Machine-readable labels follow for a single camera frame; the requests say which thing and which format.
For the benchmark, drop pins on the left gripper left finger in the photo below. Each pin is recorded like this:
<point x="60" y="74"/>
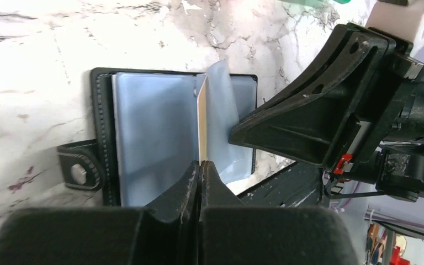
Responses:
<point x="162" y="232"/>

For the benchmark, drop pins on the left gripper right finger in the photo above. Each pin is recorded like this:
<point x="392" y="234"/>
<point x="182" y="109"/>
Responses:
<point x="280" y="220"/>

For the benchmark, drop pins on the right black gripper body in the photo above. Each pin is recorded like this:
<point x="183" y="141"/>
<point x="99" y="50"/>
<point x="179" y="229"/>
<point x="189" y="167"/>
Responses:
<point x="389" y="135"/>

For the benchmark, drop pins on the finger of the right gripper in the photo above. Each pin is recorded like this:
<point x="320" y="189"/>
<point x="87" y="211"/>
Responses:
<point x="342" y="53"/>
<point x="320" y="131"/>

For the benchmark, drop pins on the green plastic bin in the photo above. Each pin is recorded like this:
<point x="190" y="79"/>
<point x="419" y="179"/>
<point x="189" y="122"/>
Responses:
<point x="316" y="3"/>

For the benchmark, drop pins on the black leather card holder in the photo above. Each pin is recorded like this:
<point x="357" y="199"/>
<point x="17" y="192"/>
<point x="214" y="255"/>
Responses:
<point x="146" y="124"/>

